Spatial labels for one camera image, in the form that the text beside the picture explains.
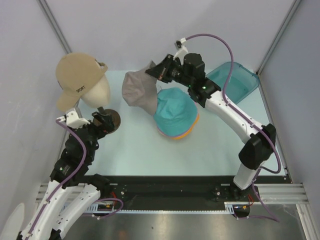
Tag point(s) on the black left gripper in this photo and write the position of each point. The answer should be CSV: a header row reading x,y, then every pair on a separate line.
x,y
107,123

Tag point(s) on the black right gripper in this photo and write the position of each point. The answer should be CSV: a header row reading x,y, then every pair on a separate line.
x,y
161,71

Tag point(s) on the grey hat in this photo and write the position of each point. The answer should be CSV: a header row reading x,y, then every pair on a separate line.
x,y
140,89

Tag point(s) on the teal hat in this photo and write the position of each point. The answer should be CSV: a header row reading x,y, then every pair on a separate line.
x,y
174,108

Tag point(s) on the purple hat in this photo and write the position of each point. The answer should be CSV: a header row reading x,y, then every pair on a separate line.
x,y
164,134

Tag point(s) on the tan baseball cap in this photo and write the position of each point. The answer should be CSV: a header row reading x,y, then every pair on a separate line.
x,y
77,73

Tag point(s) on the yellow bucket hat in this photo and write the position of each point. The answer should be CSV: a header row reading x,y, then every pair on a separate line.
x,y
186,133

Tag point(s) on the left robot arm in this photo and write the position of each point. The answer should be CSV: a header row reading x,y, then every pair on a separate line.
x,y
53,219

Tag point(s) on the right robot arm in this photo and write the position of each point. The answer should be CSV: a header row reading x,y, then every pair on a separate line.
x,y
258,139

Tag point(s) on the cream mannequin head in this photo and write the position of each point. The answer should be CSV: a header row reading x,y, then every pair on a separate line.
x,y
99,95

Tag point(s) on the teal plastic bin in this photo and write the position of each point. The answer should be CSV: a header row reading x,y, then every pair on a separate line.
x,y
241,84

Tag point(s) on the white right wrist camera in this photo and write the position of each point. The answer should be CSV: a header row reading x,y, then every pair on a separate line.
x,y
181,49

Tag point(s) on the aluminium corner rail left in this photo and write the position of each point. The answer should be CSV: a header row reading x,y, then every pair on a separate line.
x,y
44,6

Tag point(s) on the aluminium corner rail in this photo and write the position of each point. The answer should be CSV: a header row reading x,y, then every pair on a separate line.
x,y
284,25
44,6

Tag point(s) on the aluminium corner rail right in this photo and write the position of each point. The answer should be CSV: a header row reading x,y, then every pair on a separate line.
x,y
284,25

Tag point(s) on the white slotted cable duct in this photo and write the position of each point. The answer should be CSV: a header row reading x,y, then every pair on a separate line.
x,y
102,209

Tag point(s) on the aluminium frame rail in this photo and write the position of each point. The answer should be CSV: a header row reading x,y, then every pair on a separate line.
x,y
269,193

